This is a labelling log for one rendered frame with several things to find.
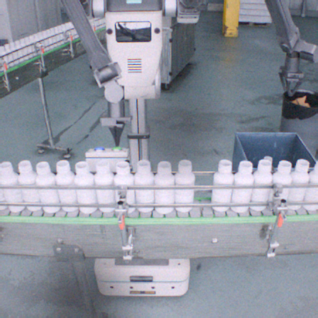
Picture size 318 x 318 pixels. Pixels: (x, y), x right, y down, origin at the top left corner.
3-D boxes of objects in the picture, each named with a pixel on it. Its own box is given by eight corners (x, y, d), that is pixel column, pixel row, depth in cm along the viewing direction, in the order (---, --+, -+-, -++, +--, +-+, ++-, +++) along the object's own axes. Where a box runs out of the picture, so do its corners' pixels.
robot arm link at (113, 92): (117, 61, 108) (93, 72, 108) (115, 58, 96) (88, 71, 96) (132, 94, 110) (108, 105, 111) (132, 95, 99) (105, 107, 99)
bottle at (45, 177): (65, 207, 104) (56, 164, 95) (50, 216, 100) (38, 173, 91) (55, 199, 107) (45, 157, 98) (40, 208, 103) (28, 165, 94)
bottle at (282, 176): (262, 207, 104) (271, 164, 95) (271, 198, 107) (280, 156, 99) (278, 215, 100) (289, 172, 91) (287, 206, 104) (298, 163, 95)
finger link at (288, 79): (294, 91, 131) (297, 69, 126) (300, 98, 125) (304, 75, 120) (278, 91, 131) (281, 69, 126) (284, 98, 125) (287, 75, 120)
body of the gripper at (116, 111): (130, 123, 107) (130, 100, 106) (99, 123, 107) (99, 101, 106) (133, 121, 114) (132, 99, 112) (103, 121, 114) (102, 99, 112)
